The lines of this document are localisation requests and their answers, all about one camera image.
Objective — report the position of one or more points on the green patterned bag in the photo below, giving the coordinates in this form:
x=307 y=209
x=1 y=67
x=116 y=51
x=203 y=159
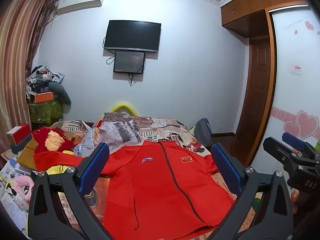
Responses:
x=45 y=112

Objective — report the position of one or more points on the orange box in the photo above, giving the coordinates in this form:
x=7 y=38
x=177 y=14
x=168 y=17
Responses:
x=44 y=97

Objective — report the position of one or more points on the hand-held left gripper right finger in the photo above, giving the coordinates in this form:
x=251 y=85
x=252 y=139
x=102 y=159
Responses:
x=226 y=165

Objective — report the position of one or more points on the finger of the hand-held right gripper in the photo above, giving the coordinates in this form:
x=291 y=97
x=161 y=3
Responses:
x=291 y=138
x=277 y=150

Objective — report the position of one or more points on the grey box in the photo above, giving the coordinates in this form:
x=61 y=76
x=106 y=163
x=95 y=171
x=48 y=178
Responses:
x=22 y=146

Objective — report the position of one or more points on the white air conditioner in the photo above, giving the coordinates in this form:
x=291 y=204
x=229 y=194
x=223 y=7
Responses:
x=80 y=1

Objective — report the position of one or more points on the person's right hand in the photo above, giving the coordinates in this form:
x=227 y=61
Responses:
x=295 y=200

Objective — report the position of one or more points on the yellow cloth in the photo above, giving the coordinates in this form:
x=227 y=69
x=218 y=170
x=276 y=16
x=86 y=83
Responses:
x=58 y=168

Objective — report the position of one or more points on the brown cardboard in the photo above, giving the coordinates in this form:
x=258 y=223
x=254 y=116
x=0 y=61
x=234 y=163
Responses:
x=26 y=160

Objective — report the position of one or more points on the red plush toy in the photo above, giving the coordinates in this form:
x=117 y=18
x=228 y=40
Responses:
x=53 y=138

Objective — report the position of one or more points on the red box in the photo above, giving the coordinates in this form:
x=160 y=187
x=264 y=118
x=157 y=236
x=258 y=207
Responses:
x=20 y=133

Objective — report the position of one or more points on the brown striped curtain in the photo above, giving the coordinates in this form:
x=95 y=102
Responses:
x=17 y=55

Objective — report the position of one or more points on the pile of clutter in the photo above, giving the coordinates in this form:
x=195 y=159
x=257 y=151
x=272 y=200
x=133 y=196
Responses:
x=41 y=77

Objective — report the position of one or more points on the yellow curved headboard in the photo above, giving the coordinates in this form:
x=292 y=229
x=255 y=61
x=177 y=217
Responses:
x=123 y=106

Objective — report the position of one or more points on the small black wall monitor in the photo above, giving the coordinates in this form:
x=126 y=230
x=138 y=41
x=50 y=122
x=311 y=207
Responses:
x=129 y=62

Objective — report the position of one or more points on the dark green cushion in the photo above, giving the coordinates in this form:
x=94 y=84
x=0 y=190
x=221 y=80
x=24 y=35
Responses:
x=62 y=95

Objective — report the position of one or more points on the wooden overhead cabinet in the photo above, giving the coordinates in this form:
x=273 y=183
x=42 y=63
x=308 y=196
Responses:
x=250 y=7

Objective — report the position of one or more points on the magazines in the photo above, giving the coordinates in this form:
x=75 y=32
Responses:
x=12 y=171

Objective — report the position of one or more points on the black wall television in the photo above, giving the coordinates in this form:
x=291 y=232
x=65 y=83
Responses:
x=132 y=35

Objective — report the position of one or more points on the newspaper print blanket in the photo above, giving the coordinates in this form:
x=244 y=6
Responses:
x=130 y=127

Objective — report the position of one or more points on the pink toy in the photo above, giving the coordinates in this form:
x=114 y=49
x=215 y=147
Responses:
x=23 y=181

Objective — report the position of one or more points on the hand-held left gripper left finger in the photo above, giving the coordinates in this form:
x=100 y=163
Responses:
x=96 y=160

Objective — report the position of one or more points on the blue grey backpack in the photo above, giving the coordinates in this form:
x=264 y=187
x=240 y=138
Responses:
x=203 y=130

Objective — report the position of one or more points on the red zip jacket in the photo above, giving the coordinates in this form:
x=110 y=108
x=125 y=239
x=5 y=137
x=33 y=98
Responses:
x=155 y=180

